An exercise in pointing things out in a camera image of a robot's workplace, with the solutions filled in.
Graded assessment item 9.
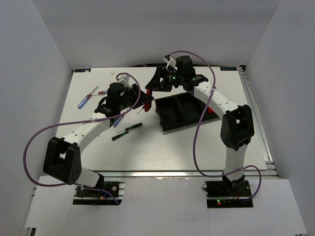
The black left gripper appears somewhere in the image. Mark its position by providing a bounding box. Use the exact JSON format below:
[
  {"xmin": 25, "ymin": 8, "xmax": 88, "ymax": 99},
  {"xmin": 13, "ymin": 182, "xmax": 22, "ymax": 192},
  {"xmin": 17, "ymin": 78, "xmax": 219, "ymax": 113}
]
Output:
[{"xmin": 118, "ymin": 84, "xmax": 153, "ymax": 111}]

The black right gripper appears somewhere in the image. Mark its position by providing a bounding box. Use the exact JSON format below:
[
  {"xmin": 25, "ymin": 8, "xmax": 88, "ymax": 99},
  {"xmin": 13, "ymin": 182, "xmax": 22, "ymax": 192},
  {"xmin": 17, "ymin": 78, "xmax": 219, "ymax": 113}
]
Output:
[{"xmin": 145, "ymin": 66, "xmax": 184, "ymax": 93}]

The red folding knife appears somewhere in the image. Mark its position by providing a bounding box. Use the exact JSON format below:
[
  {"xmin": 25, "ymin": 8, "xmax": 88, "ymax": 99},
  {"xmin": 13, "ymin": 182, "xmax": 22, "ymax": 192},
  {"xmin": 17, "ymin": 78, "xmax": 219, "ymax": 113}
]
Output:
[
  {"xmin": 144, "ymin": 89, "xmax": 153, "ymax": 112},
  {"xmin": 207, "ymin": 107, "xmax": 214, "ymax": 114}
]

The blue handled screwdriver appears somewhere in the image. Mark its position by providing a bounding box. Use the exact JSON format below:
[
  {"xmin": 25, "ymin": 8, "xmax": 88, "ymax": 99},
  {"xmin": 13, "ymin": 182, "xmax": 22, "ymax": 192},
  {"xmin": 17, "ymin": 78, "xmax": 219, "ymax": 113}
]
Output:
[
  {"xmin": 89, "ymin": 90, "xmax": 107, "ymax": 96},
  {"xmin": 113, "ymin": 116, "xmax": 124, "ymax": 128},
  {"xmin": 77, "ymin": 86, "xmax": 98, "ymax": 109}
]

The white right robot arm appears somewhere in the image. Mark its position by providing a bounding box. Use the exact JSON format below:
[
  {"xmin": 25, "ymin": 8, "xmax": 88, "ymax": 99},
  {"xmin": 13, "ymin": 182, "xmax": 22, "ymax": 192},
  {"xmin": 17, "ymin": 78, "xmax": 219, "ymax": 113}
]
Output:
[{"xmin": 145, "ymin": 56, "xmax": 254, "ymax": 196}]

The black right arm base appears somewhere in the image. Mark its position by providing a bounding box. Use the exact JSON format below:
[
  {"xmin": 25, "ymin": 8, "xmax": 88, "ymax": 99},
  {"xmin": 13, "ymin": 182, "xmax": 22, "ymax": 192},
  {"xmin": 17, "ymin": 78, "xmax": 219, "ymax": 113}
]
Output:
[{"xmin": 202, "ymin": 180, "xmax": 253, "ymax": 209}]

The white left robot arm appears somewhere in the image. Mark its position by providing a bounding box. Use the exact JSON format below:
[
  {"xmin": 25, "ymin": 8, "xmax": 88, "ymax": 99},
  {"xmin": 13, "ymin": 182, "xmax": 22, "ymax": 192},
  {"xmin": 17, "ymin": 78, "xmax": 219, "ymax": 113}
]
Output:
[{"xmin": 43, "ymin": 82, "xmax": 154, "ymax": 196}]

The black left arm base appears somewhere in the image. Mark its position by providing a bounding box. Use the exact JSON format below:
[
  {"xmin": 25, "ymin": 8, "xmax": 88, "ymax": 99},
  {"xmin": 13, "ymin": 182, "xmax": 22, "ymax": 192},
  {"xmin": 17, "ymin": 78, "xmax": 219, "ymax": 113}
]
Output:
[{"xmin": 73, "ymin": 178, "xmax": 125, "ymax": 206}]

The blue table label right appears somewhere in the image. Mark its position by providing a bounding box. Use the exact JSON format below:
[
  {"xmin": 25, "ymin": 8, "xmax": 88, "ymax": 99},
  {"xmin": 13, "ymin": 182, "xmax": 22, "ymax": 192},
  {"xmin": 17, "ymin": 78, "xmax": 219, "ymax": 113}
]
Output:
[{"xmin": 220, "ymin": 67, "xmax": 238, "ymax": 71}]

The blue table label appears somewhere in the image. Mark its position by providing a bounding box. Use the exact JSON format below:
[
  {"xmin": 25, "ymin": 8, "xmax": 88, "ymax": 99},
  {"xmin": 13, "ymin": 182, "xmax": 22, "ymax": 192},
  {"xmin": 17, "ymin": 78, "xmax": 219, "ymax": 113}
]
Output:
[
  {"xmin": 74, "ymin": 68, "xmax": 91, "ymax": 73},
  {"xmin": 220, "ymin": 67, "xmax": 238, "ymax": 71}
]

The blue table label left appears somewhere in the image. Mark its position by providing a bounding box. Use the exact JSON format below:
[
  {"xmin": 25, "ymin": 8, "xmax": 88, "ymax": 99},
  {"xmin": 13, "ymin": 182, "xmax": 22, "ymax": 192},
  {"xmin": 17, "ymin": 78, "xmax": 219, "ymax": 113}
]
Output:
[{"xmin": 74, "ymin": 68, "xmax": 91, "ymax": 73}]

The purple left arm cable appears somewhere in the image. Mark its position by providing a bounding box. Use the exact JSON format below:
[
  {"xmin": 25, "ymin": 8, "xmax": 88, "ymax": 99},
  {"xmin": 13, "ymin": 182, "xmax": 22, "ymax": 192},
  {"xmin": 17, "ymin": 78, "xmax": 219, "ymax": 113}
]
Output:
[{"xmin": 23, "ymin": 72, "xmax": 142, "ymax": 205}]

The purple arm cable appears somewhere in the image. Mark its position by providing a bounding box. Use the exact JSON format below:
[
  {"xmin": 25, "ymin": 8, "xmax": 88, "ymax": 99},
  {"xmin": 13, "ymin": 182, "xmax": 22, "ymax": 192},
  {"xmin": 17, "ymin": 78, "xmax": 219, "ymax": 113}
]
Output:
[
  {"xmin": 23, "ymin": 72, "xmax": 142, "ymax": 205},
  {"xmin": 168, "ymin": 51, "xmax": 262, "ymax": 203}
]

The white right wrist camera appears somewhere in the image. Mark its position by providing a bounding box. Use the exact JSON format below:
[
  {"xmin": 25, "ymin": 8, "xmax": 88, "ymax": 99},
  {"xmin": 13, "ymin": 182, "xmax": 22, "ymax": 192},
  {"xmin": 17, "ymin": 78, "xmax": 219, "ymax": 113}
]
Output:
[{"xmin": 163, "ymin": 55, "xmax": 176, "ymax": 72}]

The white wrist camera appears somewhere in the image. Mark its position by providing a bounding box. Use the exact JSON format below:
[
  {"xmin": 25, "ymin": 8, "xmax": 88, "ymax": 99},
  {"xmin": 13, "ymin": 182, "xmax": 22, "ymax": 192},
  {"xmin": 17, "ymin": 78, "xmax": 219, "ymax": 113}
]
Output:
[
  {"xmin": 163, "ymin": 55, "xmax": 176, "ymax": 72},
  {"xmin": 116, "ymin": 75, "xmax": 131, "ymax": 89}
]

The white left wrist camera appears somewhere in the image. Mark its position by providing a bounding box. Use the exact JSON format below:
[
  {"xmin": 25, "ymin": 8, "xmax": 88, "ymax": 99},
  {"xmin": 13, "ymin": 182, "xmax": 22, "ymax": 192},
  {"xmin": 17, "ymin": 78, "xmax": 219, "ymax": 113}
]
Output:
[{"xmin": 116, "ymin": 75, "xmax": 131, "ymax": 89}]

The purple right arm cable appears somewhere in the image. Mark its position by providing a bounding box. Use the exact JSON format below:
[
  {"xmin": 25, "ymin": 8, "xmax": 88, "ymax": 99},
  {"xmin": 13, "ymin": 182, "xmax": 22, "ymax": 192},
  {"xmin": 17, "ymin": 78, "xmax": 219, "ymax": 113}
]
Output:
[{"xmin": 168, "ymin": 51, "xmax": 262, "ymax": 203}]

